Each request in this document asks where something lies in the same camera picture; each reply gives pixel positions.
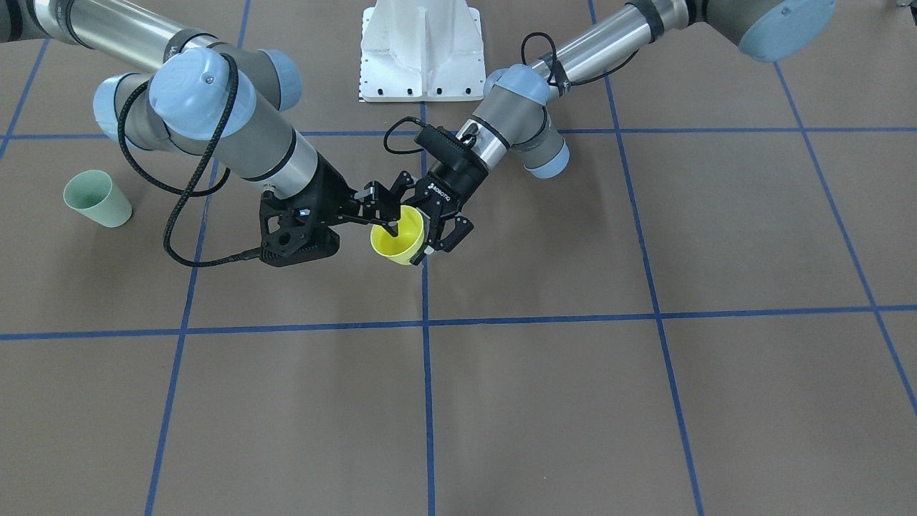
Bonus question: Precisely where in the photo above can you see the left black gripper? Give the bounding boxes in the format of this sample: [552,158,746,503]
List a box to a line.
[400,158,490,255]

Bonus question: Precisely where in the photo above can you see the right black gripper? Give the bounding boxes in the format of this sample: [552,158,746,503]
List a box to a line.
[259,153,416,238]

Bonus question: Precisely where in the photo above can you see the yellow plastic cup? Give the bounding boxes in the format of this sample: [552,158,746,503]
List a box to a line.
[370,205,427,267]

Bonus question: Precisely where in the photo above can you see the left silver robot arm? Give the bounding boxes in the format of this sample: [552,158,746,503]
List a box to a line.
[398,1,835,265]

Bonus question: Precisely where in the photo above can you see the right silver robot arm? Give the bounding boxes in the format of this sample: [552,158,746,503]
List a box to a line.
[2,1,405,244]

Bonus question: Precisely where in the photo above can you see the green plastic cup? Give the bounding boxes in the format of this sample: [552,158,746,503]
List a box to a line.
[62,170,133,228]

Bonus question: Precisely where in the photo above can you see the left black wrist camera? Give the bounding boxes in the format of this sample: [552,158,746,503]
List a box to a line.
[415,125,472,171]

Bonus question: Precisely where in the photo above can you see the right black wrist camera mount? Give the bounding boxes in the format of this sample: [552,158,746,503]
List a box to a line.
[259,205,340,267]

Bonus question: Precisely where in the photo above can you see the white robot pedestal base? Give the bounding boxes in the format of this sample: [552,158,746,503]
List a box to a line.
[358,1,486,102]

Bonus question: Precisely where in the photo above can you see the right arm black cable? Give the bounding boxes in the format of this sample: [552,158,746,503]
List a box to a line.
[117,53,264,269]

